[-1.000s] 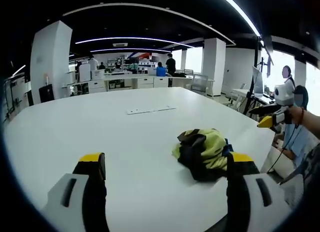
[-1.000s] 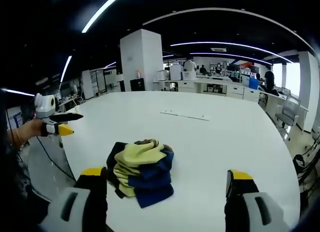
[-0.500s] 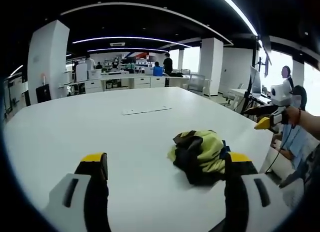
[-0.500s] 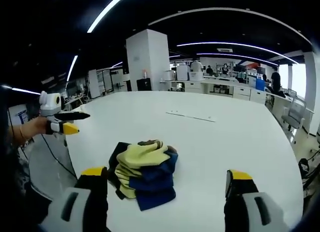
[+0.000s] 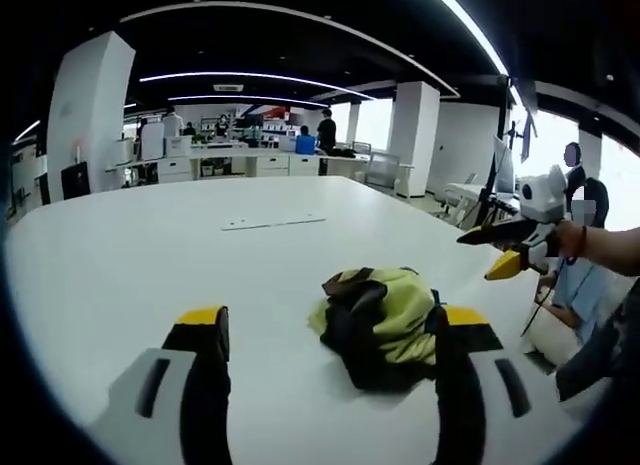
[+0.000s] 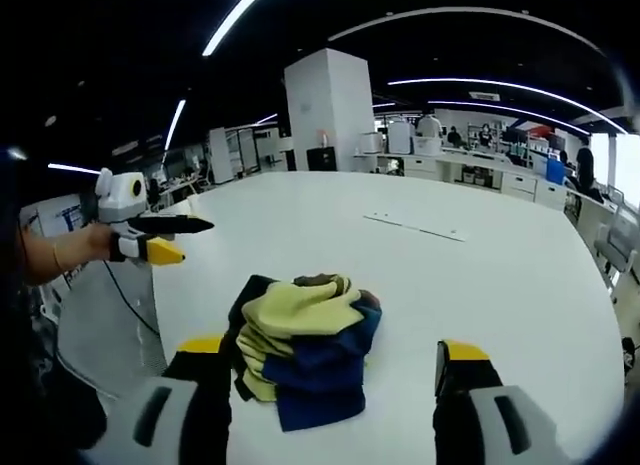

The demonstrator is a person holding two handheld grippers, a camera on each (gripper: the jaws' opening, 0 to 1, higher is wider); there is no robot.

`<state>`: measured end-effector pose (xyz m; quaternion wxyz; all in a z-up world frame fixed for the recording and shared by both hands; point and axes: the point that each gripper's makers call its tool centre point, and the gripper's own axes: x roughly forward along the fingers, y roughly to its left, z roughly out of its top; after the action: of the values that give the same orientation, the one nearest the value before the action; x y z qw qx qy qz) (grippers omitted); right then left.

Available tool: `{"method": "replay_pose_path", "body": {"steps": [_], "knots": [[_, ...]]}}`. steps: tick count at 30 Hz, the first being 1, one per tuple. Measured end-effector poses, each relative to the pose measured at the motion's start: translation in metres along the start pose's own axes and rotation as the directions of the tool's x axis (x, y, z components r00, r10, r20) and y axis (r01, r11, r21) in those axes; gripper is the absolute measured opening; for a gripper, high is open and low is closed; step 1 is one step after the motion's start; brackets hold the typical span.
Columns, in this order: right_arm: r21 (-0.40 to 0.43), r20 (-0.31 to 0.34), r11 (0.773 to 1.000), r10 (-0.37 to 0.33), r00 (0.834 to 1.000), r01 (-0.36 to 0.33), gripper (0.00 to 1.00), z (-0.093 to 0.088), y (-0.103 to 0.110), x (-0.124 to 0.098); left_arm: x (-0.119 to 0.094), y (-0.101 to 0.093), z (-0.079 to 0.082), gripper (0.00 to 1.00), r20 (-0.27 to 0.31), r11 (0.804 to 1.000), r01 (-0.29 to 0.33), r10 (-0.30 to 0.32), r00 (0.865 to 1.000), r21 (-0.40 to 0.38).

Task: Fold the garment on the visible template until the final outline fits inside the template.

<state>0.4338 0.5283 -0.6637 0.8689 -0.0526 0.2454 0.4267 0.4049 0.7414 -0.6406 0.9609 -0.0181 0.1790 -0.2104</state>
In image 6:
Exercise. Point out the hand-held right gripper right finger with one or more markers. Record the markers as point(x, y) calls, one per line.
point(500, 405)

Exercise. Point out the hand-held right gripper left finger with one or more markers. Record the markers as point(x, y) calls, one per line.
point(170, 410)

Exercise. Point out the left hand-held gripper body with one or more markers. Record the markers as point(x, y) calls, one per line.
point(120, 195)

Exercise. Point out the yellow and blue garment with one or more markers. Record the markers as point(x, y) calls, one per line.
point(305, 350)

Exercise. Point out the person's left hand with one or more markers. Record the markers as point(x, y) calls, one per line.
point(97, 242)

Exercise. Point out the white board with blue print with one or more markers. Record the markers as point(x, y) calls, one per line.
point(55, 215)

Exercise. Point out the white tall cabinet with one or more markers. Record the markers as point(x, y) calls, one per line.
point(221, 155)

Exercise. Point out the small black cabinet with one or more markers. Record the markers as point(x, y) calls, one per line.
point(321, 160)

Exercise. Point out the white square pillar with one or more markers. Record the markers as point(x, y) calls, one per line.
point(327, 110)

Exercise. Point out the white office chair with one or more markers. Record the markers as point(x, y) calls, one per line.
point(617, 240)

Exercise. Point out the white storage box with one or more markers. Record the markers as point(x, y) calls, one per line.
point(371, 143)

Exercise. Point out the long white counter cabinets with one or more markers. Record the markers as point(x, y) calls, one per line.
point(480, 172)

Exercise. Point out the blue box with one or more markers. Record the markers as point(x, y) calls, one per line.
point(555, 170)

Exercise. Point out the white appliance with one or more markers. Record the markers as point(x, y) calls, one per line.
point(400, 137)

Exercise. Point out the curved ceiling light strip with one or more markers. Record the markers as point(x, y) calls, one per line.
point(465, 20)
point(510, 92)

